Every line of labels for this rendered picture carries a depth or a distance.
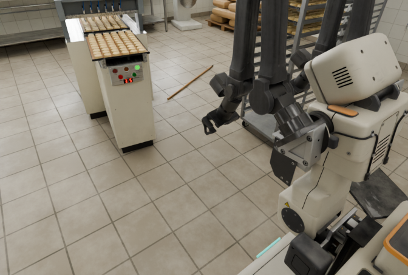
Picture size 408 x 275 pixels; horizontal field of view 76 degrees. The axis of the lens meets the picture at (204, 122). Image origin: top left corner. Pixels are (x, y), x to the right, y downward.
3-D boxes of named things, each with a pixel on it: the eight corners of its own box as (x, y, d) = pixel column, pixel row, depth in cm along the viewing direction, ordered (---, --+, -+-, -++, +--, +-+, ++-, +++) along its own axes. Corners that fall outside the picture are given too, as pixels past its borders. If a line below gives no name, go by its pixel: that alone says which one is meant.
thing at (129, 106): (107, 116, 283) (87, 33, 232) (138, 110, 296) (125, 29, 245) (120, 156, 232) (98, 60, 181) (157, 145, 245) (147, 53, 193)
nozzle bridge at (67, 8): (64, 32, 252) (52, -7, 232) (138, 24, 279) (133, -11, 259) (65, 42, 228) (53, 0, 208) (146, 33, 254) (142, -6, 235)
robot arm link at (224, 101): (234, 103, 82) (246, 98, 85) (221, 87, 85) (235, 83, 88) (226, 115, 88) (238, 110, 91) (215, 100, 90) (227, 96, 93)
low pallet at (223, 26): (205, 24, 602) (205, 19, 595) (230, 19, 643) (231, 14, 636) (242, 37, 525) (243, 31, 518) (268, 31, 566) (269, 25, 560)
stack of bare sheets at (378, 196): (325, 161, 231) (326, 158, 229) (367, 157, 236) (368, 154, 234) (370, 220, 182) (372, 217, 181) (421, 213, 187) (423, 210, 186)
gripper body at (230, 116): (206, 115, 94) (212, 103, 88) (226, 105, 99) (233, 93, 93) (217, 129, 92) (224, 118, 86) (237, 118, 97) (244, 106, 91)
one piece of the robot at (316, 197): (376, 230, 105) (427, 87, 76) (320, 291, 86) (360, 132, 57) (317, 194, 124) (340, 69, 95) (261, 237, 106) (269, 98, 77)
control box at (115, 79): (111, 84, 194) (107, 66, 186) (142, 78, 203) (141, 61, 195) (112, 86, 192) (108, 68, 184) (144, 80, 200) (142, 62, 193)
